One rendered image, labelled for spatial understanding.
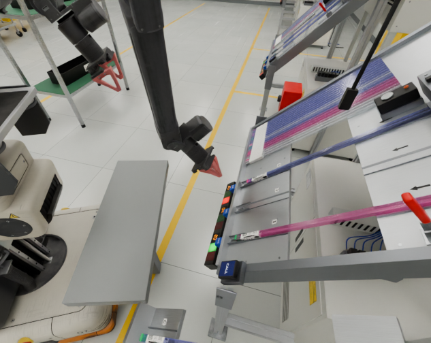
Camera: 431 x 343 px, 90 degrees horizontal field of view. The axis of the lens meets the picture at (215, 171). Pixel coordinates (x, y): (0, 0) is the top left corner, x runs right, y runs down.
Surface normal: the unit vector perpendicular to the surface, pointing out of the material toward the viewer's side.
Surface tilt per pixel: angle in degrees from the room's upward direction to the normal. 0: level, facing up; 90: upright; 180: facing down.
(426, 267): 90
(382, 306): 0
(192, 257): 0
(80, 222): 0
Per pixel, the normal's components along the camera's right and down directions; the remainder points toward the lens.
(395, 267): -0.26, 0.70
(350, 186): 0.02, -0.69
